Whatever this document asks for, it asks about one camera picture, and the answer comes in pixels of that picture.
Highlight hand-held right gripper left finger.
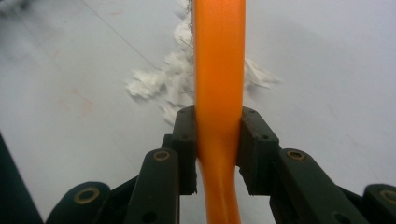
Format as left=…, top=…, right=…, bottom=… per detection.
left=124, top=106, right=199, bottom=224

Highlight white paper scraps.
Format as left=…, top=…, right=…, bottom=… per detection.
left=125, top=0, right=281, bottom=126

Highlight orange-handled brush with grey bristles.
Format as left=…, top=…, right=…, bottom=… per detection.
left=186, top=0, right=247, bottom=224

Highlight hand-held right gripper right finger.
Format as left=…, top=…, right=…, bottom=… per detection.
left=236, top=106, right=372, bottom=224

